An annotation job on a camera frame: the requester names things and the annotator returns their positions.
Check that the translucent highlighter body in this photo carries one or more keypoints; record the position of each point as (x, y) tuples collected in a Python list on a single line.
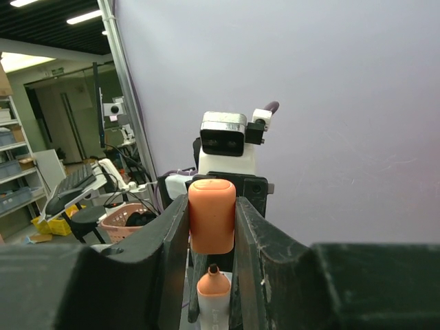
[(213, 294)]

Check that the orange highlighter cap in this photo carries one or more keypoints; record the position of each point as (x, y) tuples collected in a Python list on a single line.
[(212, 216)]

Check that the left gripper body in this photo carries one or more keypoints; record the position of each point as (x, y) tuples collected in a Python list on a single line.
[(254, 188)]

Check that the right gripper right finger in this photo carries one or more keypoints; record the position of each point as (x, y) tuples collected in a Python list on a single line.
[(286, 285)]

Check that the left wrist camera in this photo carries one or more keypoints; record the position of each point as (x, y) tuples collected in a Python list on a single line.
[(223, 147)]

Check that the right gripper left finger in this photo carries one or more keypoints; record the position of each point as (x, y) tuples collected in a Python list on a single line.
[(137, 283)]

